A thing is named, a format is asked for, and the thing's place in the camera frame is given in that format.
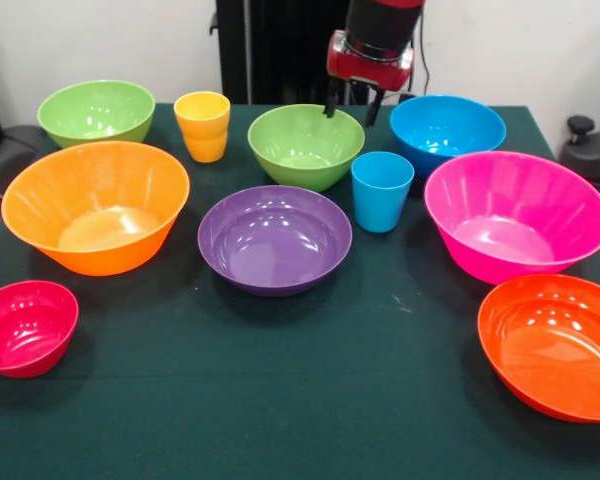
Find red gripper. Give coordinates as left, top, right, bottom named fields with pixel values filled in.
left=322, top=29, right=415, bottom=127

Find green bowl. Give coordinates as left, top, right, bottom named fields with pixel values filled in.
left=246, top=103, right=367, bottom=193
left=36, top=79, right=157, bottom=150

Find purple bowl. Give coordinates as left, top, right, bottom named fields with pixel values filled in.
left=197, top=184, right=354, bottom=299

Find small crimson bowl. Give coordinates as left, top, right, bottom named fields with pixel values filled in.
left=0, top=279, right=80, bottom=379

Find blue bowl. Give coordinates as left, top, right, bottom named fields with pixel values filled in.
left=389, top=94, right=508, bottom=179

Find blue cup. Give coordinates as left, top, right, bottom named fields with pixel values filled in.
left=350, top=151, right=416, bottom=234

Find yellow cup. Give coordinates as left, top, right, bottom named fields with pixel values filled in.
left=173, top=90, right=232, bottom=164

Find large magenta bowl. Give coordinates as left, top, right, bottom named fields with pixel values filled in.
left=423, top=150, right=600, bottom=286

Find black stand base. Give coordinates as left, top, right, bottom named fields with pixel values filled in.
left=559, top=115, right=600, bottom=184
left=0, top=124, right=49, bottom=201

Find large orange bowl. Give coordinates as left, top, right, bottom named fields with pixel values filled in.
left=0, top=140, right=191, bottom=277

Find dark green table cloth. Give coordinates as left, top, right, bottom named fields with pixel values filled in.
left=0, top=102, right=600, bottom=480

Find orange-red shallow bowl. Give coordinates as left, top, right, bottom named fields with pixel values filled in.
left=477, top=273, right=600, bottom=424

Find black wall cable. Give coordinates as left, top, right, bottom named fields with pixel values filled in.
left=408, top=4, right=431, bottom=99

